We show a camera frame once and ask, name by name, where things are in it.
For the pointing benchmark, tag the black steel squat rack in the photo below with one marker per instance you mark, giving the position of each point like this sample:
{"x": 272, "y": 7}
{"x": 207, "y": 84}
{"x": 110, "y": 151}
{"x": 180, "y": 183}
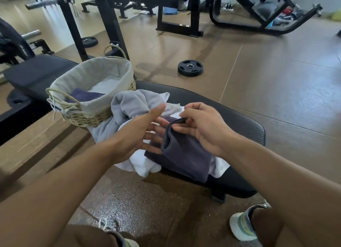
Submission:
{"x": 112, "y": 22}

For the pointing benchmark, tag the black bumper plate white print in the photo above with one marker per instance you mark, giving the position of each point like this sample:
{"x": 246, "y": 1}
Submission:
{"x": 13, "y": 41}

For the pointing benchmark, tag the person's left leg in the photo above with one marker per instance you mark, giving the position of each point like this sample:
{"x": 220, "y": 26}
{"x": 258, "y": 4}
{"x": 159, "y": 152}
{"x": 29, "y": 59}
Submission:
{"x": 85, "y": 237}

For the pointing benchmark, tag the black padded weight bench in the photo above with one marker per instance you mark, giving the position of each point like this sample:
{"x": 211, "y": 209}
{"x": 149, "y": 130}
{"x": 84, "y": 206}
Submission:
{"x": 245, "y": 132}

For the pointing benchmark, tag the yellow green cushion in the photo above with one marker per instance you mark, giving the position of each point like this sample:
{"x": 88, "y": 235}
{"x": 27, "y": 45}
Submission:
{"x": 337, "y": 16}

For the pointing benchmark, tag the person's white shoe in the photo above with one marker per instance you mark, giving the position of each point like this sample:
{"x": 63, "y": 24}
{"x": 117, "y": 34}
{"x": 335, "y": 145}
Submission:
{"x": 239, "y": 228}
{"x": 130, "y": 242}

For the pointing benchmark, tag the person's right forearm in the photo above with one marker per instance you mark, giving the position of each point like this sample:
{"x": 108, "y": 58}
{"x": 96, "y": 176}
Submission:
{"x": 293, "y": 190}

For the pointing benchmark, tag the person's left white shoe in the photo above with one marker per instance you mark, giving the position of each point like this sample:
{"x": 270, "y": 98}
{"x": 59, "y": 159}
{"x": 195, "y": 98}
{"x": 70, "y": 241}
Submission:
{"x": 130, "y": 242}

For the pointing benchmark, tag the person's left forearm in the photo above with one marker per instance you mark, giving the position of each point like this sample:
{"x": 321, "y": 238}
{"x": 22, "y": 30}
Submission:
{"x": 53, "y": 198}

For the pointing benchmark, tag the woven basket with white liner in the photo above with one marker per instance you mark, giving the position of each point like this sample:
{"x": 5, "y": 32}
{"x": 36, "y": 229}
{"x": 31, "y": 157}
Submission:
{"x": 88, "y": 73}

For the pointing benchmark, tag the person's right leg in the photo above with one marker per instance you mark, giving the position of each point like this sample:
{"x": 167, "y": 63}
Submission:
{"x": 266, "y": 228}

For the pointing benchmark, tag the white towel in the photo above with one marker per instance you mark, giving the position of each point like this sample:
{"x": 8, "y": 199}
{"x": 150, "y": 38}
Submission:
{"x": 144, "y": 166}
{"x": 106, "y": 85}

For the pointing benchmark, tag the light grey towel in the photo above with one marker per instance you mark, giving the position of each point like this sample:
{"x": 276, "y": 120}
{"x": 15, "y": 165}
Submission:
{"x": 133, "y": 102}

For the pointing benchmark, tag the blue plastic container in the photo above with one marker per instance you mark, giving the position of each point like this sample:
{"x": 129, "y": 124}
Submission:
{"x": 170, "y": 11}

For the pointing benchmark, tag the black gym accessory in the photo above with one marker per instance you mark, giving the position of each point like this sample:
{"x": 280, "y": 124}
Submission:
{"x": 339, "y": 33}

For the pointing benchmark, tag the dark purple towel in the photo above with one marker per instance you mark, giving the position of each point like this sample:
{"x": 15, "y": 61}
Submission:
{"x": 85, "y": 95}
{"x": 186, "y": 158}

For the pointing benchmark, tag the black steel base beam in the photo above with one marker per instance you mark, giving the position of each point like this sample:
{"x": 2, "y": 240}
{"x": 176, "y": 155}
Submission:
{"x": 21, "y": 121}

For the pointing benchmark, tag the person's right white shoe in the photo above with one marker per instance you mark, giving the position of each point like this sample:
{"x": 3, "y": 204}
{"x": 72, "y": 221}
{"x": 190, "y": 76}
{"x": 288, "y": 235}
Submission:
{"x": 239, "y": 228}

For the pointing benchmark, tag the small red object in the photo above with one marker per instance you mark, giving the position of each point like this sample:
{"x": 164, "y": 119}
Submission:
{"x": 287, "y": 11}

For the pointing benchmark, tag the black bench press frame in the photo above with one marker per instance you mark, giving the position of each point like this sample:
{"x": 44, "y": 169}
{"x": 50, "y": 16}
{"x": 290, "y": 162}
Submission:
{"x": 195, "y": 12}

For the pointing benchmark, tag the person's right hand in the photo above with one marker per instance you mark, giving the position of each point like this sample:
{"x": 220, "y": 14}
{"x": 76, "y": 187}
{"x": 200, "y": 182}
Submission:
{"x": 210, "y": 129}

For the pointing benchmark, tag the silver steel barbell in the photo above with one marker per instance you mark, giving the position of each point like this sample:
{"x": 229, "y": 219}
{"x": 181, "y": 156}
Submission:
{"x": 40, "y": 4}
{"x": 30, "y": 34}

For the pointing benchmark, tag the person's left hand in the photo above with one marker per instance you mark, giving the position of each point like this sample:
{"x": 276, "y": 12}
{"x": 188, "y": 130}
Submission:
{"x": 133, "y": 137}

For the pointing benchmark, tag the black rubber weight plate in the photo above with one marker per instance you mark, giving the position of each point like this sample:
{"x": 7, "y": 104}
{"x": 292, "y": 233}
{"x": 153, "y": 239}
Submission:
{"x": 183, "y": 70}
{"x": 92, "y": 43}

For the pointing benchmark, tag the black barbell stand frame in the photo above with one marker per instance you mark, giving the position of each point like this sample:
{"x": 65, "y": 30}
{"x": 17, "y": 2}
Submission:
{"x": 42, "y": 45}

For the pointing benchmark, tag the person's leg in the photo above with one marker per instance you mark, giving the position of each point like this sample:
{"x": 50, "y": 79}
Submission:
{"x": 85, "y": 237}
{"x": 266, "y": 228}

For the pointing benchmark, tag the white power strip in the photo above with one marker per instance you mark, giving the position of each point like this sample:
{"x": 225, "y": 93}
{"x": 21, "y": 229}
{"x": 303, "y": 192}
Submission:
{"x": 227, "y": 8}

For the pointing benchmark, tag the large black weight plate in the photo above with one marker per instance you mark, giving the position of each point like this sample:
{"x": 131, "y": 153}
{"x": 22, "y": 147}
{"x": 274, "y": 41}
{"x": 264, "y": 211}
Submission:
{"x": 16, "y": 100}

